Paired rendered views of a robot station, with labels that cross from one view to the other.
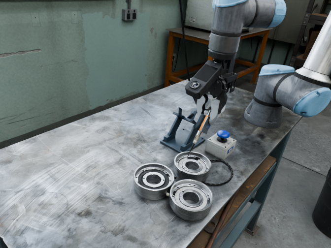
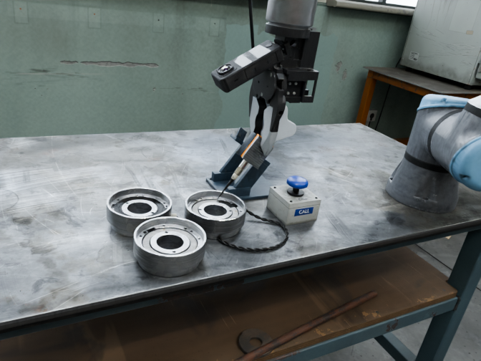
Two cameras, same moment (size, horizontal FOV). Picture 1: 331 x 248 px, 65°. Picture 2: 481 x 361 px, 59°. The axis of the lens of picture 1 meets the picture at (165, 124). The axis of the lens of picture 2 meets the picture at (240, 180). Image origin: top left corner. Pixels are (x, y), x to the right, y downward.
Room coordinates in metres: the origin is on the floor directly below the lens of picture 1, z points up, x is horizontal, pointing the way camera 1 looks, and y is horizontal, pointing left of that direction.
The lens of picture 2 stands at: (0.01, -0.36, 1.19)
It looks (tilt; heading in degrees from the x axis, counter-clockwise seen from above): 25 degrees down; 22
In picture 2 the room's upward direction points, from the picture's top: 8 degrees clockwise
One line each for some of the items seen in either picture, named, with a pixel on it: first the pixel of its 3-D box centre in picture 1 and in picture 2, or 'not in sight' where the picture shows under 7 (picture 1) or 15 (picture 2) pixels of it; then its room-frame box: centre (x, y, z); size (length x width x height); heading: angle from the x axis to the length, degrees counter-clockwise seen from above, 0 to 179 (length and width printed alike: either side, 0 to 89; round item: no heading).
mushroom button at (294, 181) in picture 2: (222, 138); (295, 190); (0.72, -0.19, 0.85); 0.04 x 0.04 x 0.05
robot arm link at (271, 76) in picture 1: (275, 82); (445, 127); (0.98, -0.41, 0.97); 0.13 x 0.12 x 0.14; 27
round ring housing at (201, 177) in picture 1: (191, 168); (215, 214); (0.59, -0.09, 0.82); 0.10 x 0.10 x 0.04
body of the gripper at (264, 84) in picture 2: (219, 72); (285, 64); (0.70, -0.13, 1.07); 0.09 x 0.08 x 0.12; 142
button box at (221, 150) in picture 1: (221, 144); (295, 202); (0.72, -0.19, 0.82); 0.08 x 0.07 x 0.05; 143
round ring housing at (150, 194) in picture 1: (153, 181); (139, 212); (0.52, 0.02, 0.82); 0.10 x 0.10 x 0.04
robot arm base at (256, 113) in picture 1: (265, 108); (426, 176); (0.98, -0.40, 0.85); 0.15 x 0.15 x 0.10
